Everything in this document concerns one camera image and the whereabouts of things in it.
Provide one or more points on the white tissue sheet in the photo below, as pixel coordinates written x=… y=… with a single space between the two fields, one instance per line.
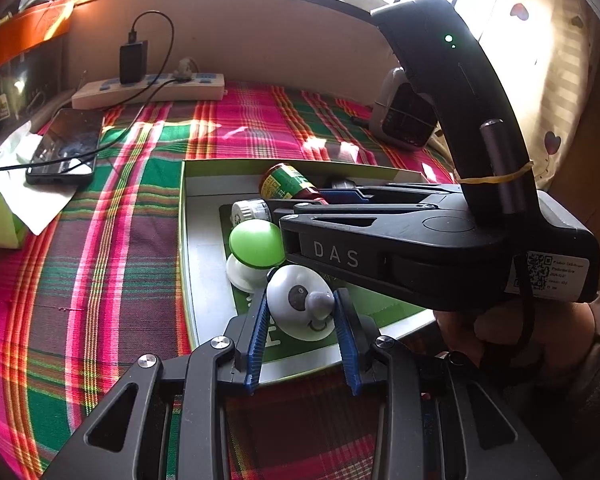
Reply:
x=40 y=205

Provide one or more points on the beige power strip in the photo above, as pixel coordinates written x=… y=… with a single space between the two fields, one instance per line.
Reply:
x=180 y=89

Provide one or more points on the heart print curtain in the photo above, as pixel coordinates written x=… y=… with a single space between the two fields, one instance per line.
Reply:
x=545 y=60

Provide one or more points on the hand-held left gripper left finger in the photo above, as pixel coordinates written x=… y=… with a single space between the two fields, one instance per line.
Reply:
x=257 y=345

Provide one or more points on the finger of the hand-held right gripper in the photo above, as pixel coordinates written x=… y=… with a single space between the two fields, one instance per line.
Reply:
x=405 y=190
x=340 y=210

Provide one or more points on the small grey heater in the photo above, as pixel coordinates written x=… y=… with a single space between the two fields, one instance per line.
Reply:
x=405 y=120

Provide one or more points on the clear picture storage box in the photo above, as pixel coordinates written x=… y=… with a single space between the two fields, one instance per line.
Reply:
x=15 y=90

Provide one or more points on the black charger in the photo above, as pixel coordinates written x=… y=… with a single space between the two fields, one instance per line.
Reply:
x=132 y=62

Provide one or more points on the green and white knob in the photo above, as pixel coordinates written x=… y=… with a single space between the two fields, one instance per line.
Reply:
x=255 y=245

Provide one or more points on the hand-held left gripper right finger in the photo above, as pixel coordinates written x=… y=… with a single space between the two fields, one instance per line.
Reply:
x=344 y=340

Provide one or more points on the plaid blanket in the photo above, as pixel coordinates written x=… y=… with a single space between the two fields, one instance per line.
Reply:
x=105 y=310

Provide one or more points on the green cardboard box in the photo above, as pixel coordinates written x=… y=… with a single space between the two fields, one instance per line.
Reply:
x=205 y=260

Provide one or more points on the person's right hand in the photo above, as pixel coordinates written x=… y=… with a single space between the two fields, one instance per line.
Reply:
x=460 y=332

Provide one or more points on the orange storage box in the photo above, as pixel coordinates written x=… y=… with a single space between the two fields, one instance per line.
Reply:
x=25 y=30

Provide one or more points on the white panda toy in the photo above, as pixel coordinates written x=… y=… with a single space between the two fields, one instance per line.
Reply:
x=295 y=305

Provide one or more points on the grey plug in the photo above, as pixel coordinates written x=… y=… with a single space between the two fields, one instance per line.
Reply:
x=185 y=69

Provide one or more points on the black smartphone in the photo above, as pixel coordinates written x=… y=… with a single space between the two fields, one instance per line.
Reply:
x=65 y=145

